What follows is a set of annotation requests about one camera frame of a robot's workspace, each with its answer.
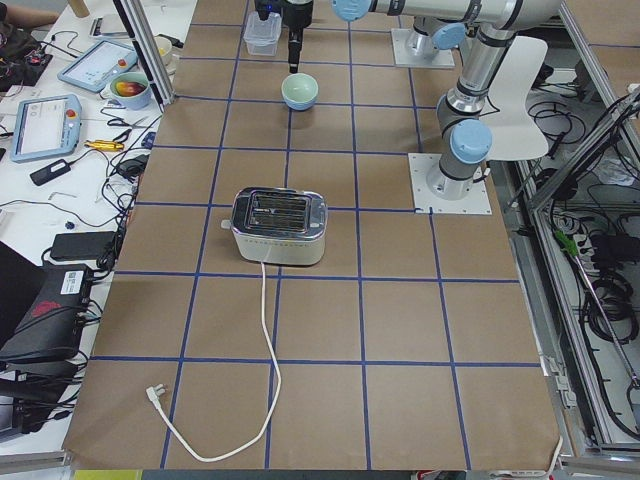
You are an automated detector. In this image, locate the white toaster power cord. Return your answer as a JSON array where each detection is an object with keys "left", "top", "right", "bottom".
[{"left": 145, "top": 260, "right": 282, "bottom": 463}]

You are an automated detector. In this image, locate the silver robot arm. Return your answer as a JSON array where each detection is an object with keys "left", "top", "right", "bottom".
[
  {"left": 427, "top": 23, "right": 515, "bottom": 201},
  {"left": 254, "top": 1, "right": 560, "bottom": 73}
]

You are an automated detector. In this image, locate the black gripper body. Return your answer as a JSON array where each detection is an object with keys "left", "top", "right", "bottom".
[{"left": 254, "top": 0, "right": 314, "bottom": 29}]

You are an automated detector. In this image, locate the blue bowl with fruit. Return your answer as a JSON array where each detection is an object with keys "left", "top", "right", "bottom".
[{"left": 100, "top": 72, "right": 151, "bottom": 110}]

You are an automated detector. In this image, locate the green bowl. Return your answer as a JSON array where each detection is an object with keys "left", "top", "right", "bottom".
[{"left": 281, "top": 73, "right": 319, "bottom": 103}]

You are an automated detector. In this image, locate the white chair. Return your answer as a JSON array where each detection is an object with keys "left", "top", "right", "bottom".
[{"left": 481, "top": 36, "right": 548, "bottom": 161}]

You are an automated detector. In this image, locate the blue teach pendant tablet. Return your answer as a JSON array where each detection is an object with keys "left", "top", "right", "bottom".
[{"left": 57, "top": 40, "right": 138, "bottom": 93}]

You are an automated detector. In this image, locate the clear plastic food container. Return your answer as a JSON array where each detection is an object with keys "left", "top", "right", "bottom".
[{"left": 243, "top": 11, "right": 281, "bottom": 57}]

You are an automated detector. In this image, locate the cream and chrome toaster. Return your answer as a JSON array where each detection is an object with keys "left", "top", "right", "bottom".
[{"left": 221, "top": 186, "right": 328, "bottom": 266}]

